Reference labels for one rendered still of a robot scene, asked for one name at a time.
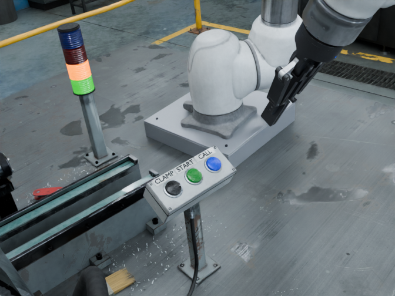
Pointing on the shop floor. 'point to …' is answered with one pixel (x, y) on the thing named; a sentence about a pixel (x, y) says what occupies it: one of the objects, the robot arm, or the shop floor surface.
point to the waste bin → (7, 12)
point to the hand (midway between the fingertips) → (274, 108)
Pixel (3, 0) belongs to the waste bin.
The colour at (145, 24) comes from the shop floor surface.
